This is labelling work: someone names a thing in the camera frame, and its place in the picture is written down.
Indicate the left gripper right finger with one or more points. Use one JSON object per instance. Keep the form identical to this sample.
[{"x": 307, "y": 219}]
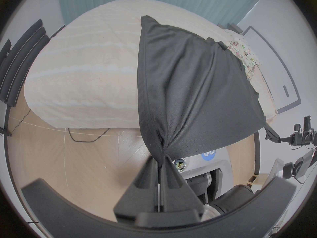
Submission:
[{"x": 175, "y": 194}]

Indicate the black T-shirt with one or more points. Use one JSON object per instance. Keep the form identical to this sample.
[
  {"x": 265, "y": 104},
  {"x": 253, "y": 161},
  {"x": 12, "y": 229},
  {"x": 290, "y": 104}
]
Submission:
[{"x": 198, "y": 95}]

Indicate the black chest of drawers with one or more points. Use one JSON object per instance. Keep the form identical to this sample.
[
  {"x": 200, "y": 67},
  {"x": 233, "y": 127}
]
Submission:
[{"x": 24, "y": 48}]

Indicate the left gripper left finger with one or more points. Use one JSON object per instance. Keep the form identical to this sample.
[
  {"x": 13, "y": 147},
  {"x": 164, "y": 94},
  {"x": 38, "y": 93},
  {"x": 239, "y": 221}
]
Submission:
[{"x": 141, "y": 194}]

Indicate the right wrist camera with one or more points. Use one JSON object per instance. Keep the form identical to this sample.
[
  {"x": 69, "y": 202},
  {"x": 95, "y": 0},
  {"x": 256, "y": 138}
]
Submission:
[{"x": 297, "y": 128}]

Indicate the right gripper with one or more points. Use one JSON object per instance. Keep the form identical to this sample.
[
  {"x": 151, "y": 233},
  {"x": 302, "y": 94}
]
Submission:
[{"x": 298, "y": 139}]

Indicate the white printed pyjama top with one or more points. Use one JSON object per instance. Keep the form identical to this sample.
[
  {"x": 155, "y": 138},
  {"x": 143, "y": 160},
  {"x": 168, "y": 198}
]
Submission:
[{"x": 244, "y": 53}]

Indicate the white printed pillow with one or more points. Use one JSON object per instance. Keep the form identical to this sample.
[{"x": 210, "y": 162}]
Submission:
[{"x": 234, "y": 35}]

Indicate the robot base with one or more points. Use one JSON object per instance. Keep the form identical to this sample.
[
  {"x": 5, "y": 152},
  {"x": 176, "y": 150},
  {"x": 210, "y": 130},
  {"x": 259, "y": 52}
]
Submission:
[{"x": 223, "y": 162}]

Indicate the grey bedside table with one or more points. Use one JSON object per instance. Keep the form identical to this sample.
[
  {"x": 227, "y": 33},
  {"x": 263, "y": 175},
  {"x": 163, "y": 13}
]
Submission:
[{"x": 234, "y": 26}]

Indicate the bed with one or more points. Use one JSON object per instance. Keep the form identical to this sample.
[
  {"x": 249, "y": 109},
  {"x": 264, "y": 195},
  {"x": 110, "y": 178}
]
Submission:
[{"x": 86, "y": 71}]

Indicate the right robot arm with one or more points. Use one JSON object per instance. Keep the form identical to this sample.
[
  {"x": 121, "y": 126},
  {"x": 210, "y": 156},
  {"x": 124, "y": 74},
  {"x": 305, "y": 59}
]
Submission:
[{"x": 307, "y": 123}]

